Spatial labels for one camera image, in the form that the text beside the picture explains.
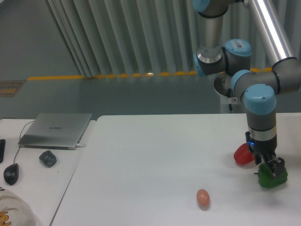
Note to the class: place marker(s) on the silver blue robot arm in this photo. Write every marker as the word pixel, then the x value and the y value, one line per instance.
pixel 256 91

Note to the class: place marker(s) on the cream striped sleeve forearm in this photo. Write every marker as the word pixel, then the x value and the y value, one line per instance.
pixel 14 211

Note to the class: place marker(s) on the red bell pepper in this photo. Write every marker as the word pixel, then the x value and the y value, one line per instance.
pixel 242 156

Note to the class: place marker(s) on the brown egg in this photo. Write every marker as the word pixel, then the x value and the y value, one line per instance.
pixel 203 197

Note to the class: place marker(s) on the silver laptop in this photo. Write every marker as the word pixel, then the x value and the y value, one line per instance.
pixel 62 131

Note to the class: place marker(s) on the white pleated curtain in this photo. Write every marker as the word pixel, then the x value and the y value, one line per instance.
pixel 114 37

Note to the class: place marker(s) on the black earbuds case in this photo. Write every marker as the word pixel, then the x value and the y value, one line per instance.
pixel 48 159

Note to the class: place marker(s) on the black phone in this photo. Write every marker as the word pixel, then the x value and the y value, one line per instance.
pixel 2 149

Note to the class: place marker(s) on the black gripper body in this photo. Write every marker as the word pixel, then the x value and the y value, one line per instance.
pixel 266 148

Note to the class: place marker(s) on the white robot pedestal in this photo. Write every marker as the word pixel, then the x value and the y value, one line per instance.
pixel 229 103

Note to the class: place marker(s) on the black computer mouse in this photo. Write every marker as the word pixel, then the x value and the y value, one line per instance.
pixel 11 174

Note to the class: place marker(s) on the green bell pepper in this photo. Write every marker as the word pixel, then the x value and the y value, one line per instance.
pixel 265 179

